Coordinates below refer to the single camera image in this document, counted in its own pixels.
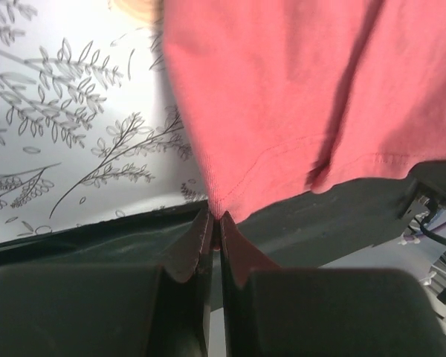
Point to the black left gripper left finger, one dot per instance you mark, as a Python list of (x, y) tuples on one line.
[(139, 286)]

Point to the dusty rose t shirt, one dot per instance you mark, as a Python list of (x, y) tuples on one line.
[(283, 97)]

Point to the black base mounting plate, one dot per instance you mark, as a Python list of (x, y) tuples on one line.
[(310, 230)]

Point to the floral patterned table mat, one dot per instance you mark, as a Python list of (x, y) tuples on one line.
[(89, 128)]

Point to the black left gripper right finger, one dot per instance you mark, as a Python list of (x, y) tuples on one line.
[(275, 311)]

